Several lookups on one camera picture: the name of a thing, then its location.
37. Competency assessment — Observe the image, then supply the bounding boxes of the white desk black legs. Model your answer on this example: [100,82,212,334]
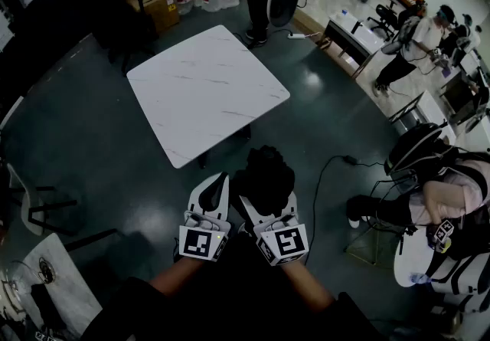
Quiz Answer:
[324,9,386,78]

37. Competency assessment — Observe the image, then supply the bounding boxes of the white black rolling case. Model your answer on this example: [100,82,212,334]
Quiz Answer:
[266,0,302,28]

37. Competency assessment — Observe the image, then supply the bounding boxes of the black cloth item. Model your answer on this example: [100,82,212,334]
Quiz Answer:
[230,145,297,218]

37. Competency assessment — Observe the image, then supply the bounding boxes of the white marble table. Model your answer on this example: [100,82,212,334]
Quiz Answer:
[126,24,291,170]

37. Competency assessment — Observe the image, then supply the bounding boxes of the person's left forearm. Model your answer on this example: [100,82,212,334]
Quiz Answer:
[148,254,206,298]

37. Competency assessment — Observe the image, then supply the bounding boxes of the gold wire table base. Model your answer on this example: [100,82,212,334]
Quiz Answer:
[345,221,407,266]

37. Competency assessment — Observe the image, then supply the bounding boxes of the marble side table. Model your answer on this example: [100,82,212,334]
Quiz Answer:
[0,231,104,341]

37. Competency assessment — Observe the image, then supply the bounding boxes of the coiled black cable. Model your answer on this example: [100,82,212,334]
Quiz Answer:
[37,257,58,284]

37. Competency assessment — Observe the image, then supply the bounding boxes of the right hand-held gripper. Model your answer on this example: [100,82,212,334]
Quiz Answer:
[238,191,311,267]

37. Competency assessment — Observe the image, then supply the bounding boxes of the person's black clothing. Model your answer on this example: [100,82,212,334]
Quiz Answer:
[80,234,387,341]

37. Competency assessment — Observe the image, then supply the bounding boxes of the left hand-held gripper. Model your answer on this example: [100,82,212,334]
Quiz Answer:
[176,172,233,264]

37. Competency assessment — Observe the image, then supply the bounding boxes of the large brown cardboard box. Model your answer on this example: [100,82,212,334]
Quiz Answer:
[121,0,181,34]

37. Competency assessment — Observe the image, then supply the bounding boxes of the black office chair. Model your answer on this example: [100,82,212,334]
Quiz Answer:
[78,0,158,73]
[366,0,403,41]

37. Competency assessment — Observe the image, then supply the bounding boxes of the round white table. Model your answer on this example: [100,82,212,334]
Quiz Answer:
[393,225,455,289]

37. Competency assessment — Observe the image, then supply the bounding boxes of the beige chair black legs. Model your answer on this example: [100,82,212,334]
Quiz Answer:
[6,162,78,238]

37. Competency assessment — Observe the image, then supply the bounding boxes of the person's right forearm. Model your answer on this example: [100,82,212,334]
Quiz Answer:
[281,261,338,313]

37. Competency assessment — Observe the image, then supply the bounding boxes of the black floor cable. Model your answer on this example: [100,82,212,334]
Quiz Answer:
[304,155,386,266]

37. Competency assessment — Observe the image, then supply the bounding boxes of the white square table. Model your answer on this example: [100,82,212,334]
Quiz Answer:
[387,90,458,146]

